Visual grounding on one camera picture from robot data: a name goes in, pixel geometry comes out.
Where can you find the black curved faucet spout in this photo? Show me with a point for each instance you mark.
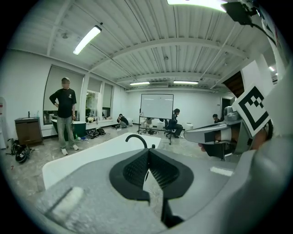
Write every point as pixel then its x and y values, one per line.
pixel 146 146

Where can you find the dark wooden staircase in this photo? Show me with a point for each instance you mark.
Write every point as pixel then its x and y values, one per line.
pixel 235 84

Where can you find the green bottle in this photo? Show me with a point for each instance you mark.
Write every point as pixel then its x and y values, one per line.
pixel 77 137

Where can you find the white cylindrical appliance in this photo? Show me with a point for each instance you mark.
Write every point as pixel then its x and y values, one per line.
pixel 189 126

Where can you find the grey window roller blind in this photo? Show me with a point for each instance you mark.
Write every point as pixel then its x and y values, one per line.
pixel 107 95
pixel 94 85
pixel 52 86

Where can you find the whiteboard on rolling stand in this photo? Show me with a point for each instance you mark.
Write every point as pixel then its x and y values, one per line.
pixel 156 106

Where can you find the brown wooden vanity cabinet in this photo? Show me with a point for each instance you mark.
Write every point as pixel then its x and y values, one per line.
pixel 28 132

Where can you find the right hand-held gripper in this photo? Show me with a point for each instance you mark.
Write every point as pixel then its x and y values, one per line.
pixel 254 109

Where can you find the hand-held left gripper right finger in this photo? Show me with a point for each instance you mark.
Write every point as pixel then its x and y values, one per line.
pixel 194 182

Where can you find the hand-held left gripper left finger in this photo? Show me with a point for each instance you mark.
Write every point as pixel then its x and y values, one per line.
pixel 91 201

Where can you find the white tall appliance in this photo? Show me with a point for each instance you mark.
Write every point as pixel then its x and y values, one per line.
pixel 3 123

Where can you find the white ceiling tube light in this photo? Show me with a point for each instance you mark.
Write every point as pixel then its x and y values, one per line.
pixel 194 2
pixel 87 40
pixel 186 82
pixel 139 83

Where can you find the dark green bathtub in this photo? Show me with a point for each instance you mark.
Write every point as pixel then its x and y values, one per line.
pixel 80 130

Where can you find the white bathtub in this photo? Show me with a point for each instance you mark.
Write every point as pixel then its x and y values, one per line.
pixel 96 153

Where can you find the black head-worn camera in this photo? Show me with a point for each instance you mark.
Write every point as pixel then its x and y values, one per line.
pixel 238 11

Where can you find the black office chair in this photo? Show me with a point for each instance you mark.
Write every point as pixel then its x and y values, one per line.
pixel 169 125

